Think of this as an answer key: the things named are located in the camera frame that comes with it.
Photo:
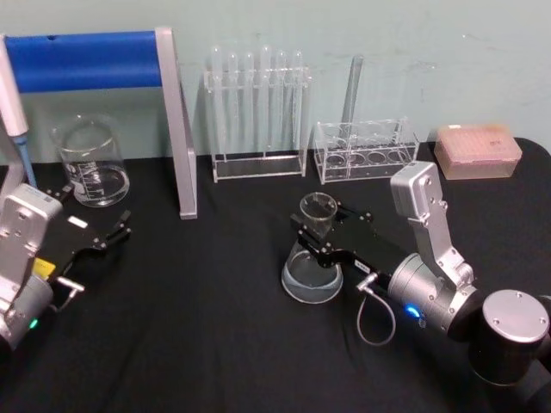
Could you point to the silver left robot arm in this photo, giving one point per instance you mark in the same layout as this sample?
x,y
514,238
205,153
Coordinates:
x,y
21,223

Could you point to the clear glass beaker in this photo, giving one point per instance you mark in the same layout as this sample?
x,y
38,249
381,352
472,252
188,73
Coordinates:
x,y
92,189

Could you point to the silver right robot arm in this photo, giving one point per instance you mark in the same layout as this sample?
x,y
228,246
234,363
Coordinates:
x,y
430,292

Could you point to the grey pipette stand blue bar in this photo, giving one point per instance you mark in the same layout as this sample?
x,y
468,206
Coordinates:
x,y
172,107

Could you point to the pink pipette tip box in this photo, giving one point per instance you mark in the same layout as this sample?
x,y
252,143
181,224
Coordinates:
x,y
478,150

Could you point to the clear glass conical flask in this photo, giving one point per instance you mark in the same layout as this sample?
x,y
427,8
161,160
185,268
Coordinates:
x,y
312,286

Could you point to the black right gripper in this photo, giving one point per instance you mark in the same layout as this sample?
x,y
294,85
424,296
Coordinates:
x,y
370,251

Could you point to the clear glass test tube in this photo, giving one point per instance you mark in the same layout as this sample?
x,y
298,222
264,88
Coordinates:
x,y
355,86

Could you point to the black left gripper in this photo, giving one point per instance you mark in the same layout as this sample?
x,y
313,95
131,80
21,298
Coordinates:
x,y
73,238

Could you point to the white pipette with blue tip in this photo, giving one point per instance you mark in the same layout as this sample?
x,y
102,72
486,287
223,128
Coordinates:
x,y
10,99

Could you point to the black table cloth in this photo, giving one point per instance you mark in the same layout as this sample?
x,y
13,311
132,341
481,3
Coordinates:
x,y
215,344

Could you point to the clear acrylic test tube rack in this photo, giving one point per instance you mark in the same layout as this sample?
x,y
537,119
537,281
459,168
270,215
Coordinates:
x,y
366,172

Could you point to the clear acrylic dropper rack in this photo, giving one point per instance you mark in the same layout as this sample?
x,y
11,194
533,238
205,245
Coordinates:
x,y
258,172

